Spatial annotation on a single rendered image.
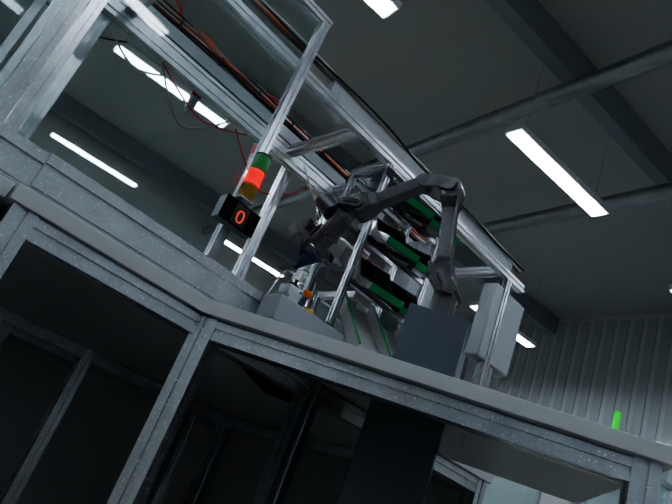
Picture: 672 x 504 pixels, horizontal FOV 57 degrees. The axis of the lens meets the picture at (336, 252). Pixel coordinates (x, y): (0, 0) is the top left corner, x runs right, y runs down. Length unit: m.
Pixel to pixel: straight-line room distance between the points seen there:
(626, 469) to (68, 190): 1.08
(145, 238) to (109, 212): 0.09
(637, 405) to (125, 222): 10.48
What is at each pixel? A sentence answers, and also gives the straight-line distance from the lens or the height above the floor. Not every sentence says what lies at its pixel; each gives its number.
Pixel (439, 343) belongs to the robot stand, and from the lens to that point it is 1.40.
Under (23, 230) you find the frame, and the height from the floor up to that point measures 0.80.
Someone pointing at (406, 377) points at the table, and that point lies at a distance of 1.14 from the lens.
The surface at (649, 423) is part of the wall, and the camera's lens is 11.12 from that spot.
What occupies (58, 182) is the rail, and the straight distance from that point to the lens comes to 1.23.
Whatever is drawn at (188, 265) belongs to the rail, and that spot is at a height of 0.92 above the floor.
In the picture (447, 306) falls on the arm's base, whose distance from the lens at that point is 1.47.
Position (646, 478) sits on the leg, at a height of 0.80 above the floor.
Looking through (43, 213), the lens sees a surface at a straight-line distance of 1.13.
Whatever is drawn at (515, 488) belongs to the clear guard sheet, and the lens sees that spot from 7.81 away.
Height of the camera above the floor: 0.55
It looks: 23 degrees up
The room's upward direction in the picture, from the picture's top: 22 degrees clockwise
